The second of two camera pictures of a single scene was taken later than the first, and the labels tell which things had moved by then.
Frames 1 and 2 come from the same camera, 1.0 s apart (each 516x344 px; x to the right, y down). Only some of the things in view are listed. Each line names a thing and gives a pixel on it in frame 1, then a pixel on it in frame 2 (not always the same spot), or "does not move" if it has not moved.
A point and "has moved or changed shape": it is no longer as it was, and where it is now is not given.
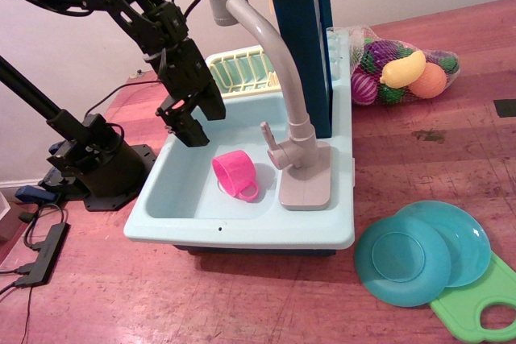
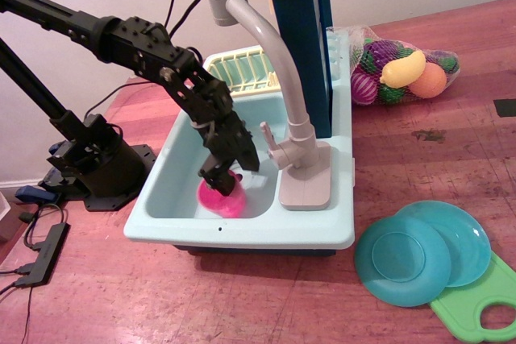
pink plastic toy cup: [237, 172] has moved or changed shape
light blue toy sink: [181, 203] does not move
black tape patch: [505, 107] does not move
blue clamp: [30, 194] does not move
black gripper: [182, 72] -> [227, 138]
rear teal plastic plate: [468, 242] does not move
